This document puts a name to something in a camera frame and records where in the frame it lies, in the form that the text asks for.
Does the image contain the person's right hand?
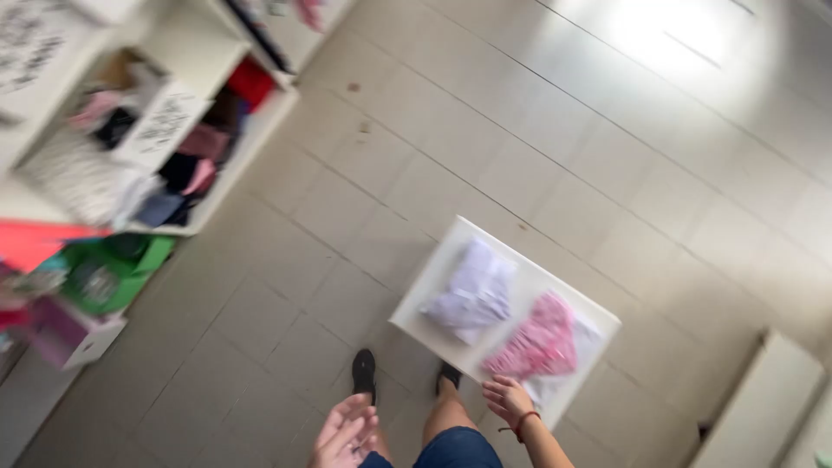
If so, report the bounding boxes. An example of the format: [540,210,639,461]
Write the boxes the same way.
[481,375,538,430]

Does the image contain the person's left hand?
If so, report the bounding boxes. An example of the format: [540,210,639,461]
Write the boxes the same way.
[308,393,381,468]

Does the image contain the white rectangular tray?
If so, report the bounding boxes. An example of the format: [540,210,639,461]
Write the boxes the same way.
[388,215,622,431]

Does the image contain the person's left leg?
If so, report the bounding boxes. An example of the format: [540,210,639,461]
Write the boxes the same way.
[364,390,395,465]

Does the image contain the person's leg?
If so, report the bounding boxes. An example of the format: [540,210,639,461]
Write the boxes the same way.
[422,377,480,449]
[364,390,395,465]

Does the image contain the person's black left shoe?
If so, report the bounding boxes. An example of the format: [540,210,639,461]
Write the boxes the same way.
[351,348,378,405]

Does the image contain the person's black shoe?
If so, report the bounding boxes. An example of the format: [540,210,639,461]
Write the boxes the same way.
[435,361,463,395]
[351,348,378,405]

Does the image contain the person's right leg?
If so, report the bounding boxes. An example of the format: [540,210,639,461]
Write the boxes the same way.
[422,377,480,449]

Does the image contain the person's black right shoe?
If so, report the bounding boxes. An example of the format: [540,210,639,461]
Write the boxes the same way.
[435,361,463,395]

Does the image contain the person's blue shorts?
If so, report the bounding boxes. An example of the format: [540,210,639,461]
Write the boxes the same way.
[357,426,505,468]

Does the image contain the bagged pink patterned garment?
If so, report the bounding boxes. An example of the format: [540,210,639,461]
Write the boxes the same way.
[481,290,604,409]

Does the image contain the bagged white lilac garment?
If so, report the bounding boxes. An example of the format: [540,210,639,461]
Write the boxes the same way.
[419,237,518,346]

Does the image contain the white cabinet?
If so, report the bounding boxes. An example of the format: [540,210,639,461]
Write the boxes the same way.
[688,330,828,468]

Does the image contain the green cardboard box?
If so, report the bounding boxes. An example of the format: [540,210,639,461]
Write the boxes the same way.
[60,233,177,317]

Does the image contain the purple and white box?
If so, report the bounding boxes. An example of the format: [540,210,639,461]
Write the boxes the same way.
[25,296,128,372]

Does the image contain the red paper sheet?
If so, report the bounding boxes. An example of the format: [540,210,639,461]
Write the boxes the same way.
[0,219,113,274]

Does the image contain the white shelf with folded clothes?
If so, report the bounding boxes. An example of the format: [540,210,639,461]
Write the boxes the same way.
[0,0,301,239]

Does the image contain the white shelf unit with garments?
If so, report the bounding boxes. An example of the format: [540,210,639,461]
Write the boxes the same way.
[218,0,357,78]

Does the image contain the red string bracelet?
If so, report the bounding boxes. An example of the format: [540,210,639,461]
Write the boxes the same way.
[498,410,542,445]

